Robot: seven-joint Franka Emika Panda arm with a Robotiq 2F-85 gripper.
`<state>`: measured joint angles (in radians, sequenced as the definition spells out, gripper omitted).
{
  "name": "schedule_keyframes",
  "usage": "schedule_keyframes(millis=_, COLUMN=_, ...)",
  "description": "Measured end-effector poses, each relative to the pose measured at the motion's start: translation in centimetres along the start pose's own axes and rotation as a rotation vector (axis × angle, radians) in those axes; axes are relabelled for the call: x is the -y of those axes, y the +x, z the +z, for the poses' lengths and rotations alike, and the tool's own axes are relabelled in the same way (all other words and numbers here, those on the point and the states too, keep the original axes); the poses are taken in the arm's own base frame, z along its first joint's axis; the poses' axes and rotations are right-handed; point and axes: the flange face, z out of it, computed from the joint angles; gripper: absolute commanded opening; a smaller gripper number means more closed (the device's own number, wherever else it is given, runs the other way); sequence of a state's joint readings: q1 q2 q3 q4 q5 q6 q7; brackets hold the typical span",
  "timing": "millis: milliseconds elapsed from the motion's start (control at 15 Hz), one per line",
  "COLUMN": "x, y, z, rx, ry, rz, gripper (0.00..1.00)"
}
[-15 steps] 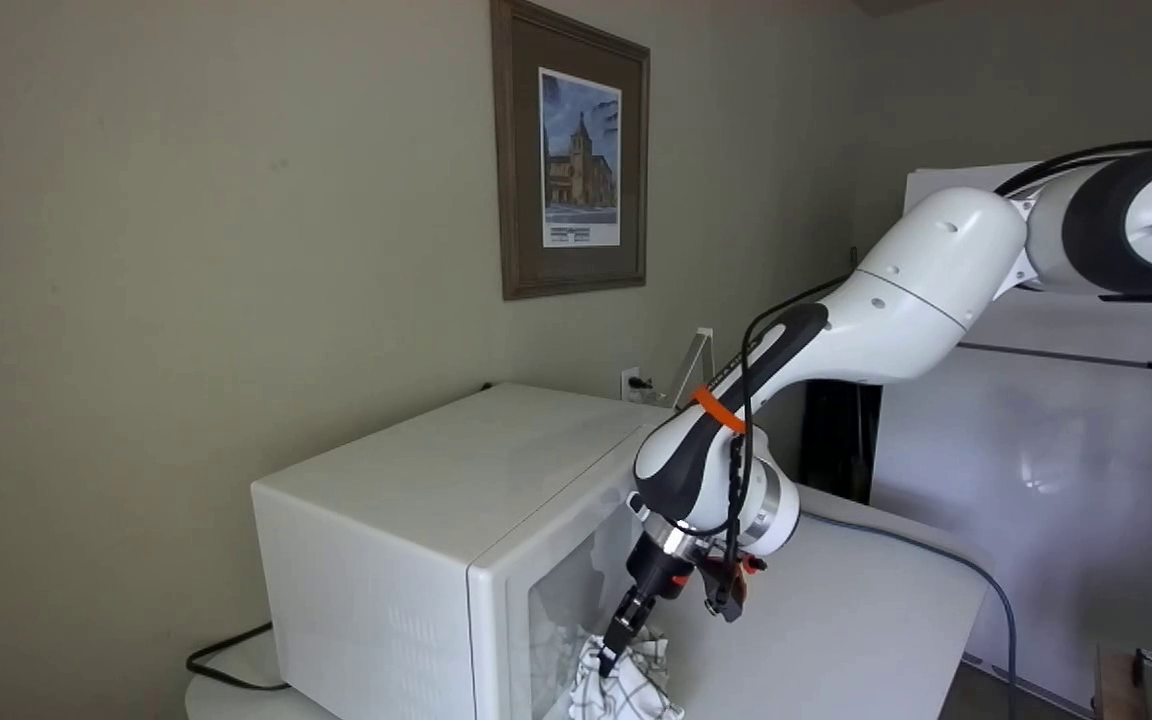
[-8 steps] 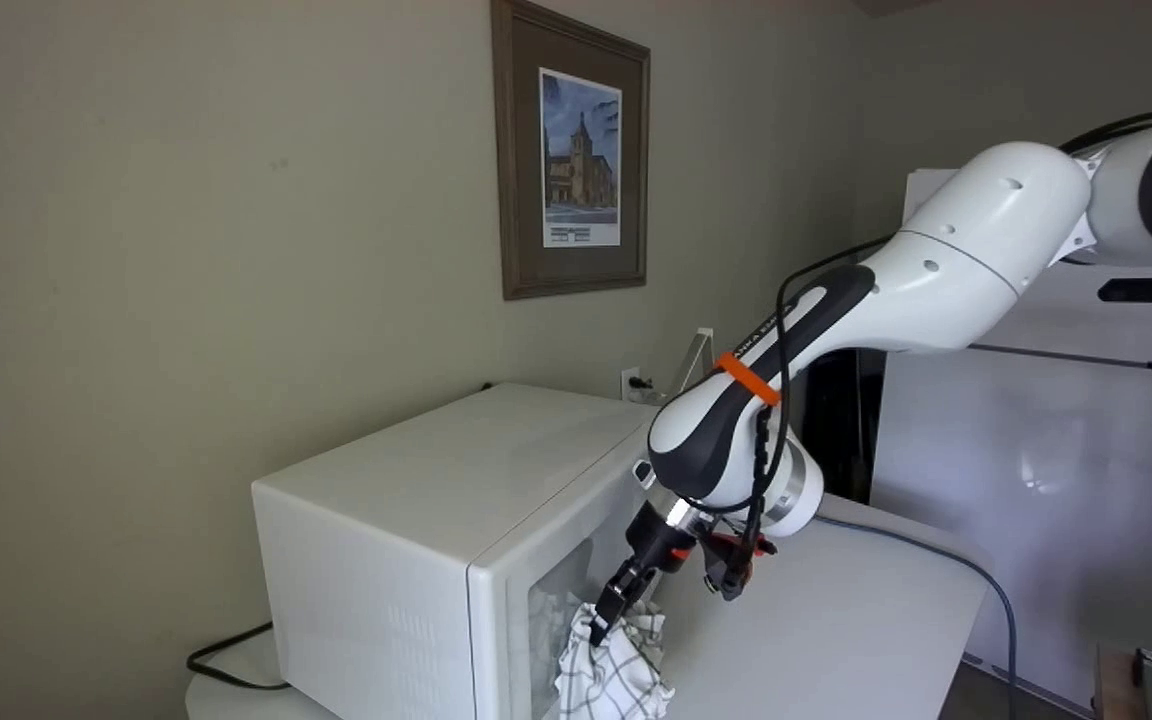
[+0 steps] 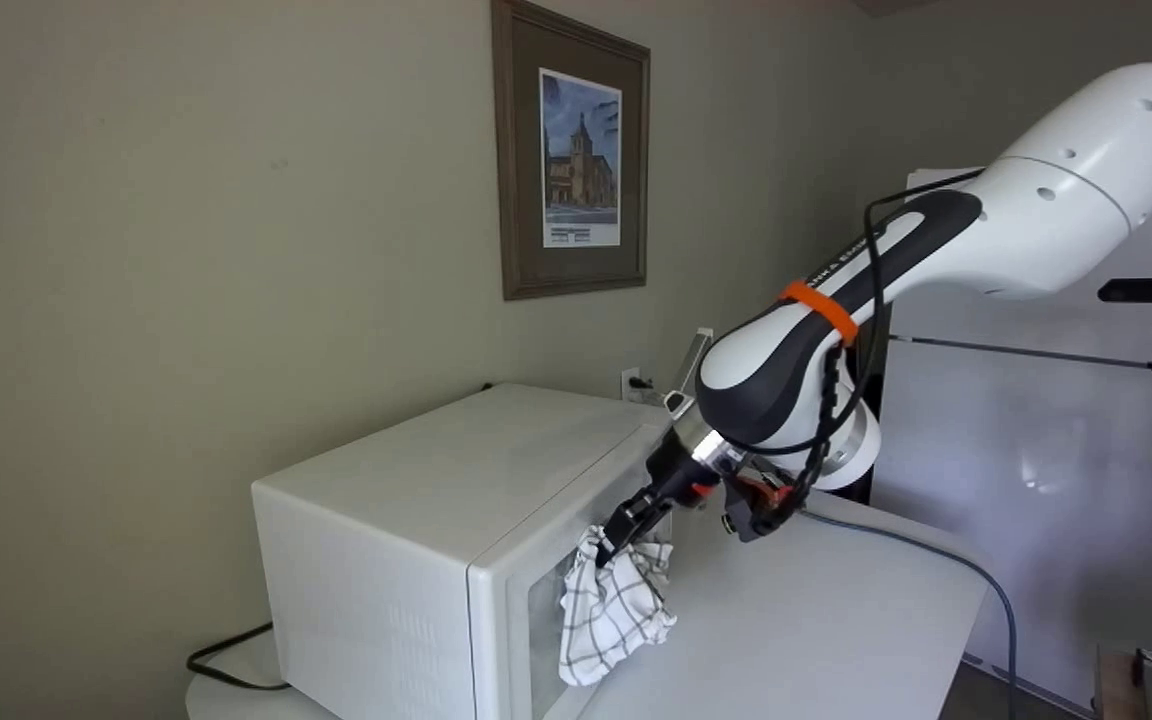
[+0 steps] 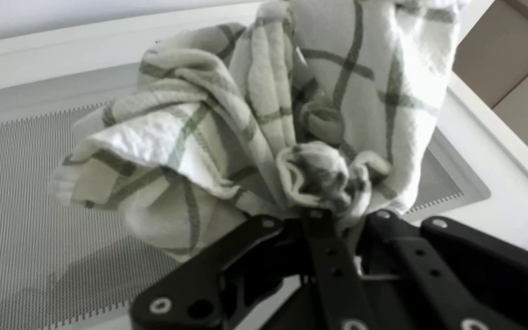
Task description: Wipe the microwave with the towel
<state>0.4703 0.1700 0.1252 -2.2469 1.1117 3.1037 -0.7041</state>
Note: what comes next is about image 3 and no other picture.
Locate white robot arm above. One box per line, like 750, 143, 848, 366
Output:
596, 64, 1152, 559

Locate framed church picture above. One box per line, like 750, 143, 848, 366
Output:
490, 0, 653, 299

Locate white microwave oven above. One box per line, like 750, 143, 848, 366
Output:
252, 383, 670, 720

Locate white refrigerator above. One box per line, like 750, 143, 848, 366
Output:
870, 155, 1152, 712

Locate white checkered towel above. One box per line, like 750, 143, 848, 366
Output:
555, 527, 678, 688

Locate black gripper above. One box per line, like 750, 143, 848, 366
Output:
596, 432, 797, 559

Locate black microwave power cord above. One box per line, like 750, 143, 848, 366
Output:
183, 619, 297, 700

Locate grey cable on table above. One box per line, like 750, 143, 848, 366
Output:
790, 505, 1024, 720

